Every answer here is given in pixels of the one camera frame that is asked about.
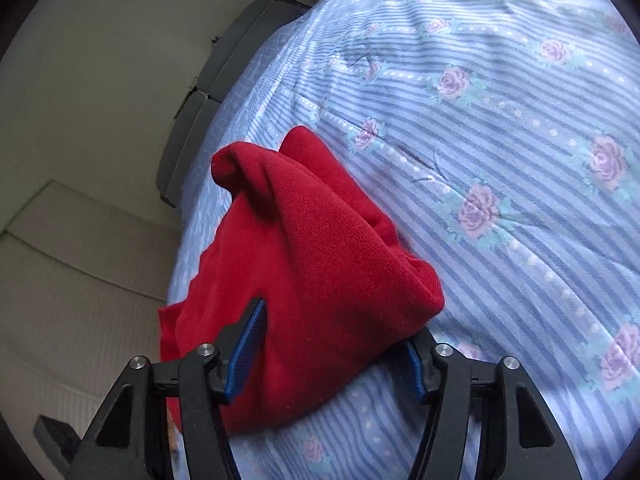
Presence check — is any grey padded headboard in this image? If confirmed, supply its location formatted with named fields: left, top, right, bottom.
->
left=155, top=0, right=313, bottom=208

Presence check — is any red cartoon print sweatshirt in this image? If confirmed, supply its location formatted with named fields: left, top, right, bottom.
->
left=158, top=126, right=446, bottom=433

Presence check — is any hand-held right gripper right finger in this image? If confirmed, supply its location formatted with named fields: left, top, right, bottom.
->
left=402, top=332, right=583, bottom=480

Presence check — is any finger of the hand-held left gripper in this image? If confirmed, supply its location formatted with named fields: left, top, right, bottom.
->
left=33, top=414, right=83, bottom=466

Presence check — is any blue floral striped bedsheet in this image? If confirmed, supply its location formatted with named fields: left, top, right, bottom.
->
left=167, top=0, right=640, bottom=480

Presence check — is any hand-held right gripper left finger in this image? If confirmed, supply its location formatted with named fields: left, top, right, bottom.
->
left=65, top=297, right=268, bottom=480

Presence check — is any beige wardrobe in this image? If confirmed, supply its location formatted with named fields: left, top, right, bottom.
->
left=0, top=180, right=181, bottom=441

